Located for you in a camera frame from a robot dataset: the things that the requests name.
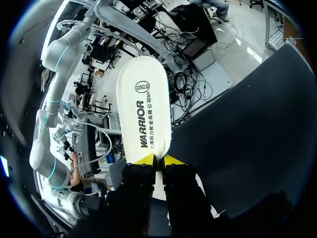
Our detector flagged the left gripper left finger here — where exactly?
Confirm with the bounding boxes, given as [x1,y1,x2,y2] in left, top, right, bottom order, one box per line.
[106,152,157,224]

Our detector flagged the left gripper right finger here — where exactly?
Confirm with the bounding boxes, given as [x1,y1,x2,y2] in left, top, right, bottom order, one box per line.
[161,154,214,224]

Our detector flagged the white shoe insole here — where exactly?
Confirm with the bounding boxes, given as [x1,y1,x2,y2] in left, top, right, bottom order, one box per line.
[115,56,173,201]

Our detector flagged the person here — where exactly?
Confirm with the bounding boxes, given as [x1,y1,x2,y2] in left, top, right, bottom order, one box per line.
[68,151,86,193]

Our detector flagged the person's legs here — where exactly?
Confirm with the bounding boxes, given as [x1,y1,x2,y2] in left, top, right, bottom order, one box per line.
[194,0,230,22]

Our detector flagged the white cable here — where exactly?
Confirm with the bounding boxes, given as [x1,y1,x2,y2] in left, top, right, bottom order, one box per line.
[56,19,85,32]

